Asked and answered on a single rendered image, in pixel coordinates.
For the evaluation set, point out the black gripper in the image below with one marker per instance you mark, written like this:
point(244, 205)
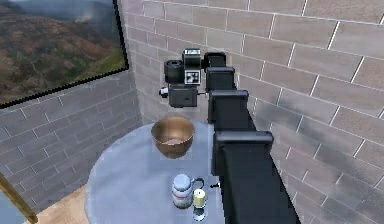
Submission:
point(181, 96)

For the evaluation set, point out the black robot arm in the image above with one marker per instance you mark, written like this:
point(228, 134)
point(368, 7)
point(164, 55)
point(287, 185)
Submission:
point(246, 173)

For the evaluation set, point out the brown round bowl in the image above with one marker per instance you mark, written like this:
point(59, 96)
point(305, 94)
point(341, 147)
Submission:
point(173, 140)

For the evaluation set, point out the round blue-grey table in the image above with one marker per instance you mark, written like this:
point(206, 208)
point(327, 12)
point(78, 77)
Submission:
point(133, 180)

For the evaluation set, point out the white mug with red band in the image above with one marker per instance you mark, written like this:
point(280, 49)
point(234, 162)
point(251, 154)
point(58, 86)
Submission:
point(182, 193)

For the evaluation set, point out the small pale yellow cylinder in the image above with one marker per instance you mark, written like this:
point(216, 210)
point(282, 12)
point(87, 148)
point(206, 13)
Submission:
point(199, 198)

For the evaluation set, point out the small dark glass round thing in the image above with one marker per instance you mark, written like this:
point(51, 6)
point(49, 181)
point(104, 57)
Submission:
point(199, 214)

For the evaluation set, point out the black framed landscape picture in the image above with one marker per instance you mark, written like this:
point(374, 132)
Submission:
point(56, 50)

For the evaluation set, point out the brown wooden bar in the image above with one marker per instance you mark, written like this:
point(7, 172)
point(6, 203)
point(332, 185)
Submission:
point(18, 200)

